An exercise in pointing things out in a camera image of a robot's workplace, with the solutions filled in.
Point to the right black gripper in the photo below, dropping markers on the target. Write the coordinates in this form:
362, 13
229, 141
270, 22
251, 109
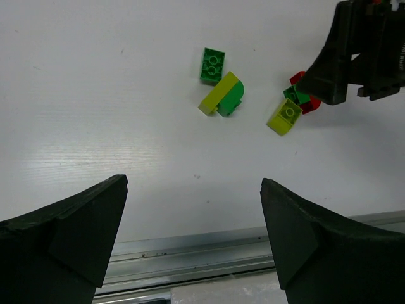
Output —
364, 48

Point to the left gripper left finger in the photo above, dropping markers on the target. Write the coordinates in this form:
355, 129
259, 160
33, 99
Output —
60, 253

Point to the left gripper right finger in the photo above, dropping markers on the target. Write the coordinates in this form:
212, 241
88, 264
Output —
323, 257

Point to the dark green lego brick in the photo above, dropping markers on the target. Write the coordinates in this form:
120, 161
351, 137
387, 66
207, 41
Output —
212, 65

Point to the small green lego brick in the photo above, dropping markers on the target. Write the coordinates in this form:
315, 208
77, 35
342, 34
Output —
294, 95

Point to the yellow-green sloped lego brick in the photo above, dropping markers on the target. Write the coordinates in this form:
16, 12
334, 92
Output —
284, 117

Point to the red rounded lego brick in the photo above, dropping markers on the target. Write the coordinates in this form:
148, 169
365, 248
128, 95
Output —
314, 104

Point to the green rounded lego brick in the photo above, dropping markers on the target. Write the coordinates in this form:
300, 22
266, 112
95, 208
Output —
231, 100

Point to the yellow lego brick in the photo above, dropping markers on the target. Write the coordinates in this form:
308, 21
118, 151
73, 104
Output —
209, 105

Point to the aluminium front rail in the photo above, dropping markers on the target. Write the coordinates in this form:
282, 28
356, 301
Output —
146, 271

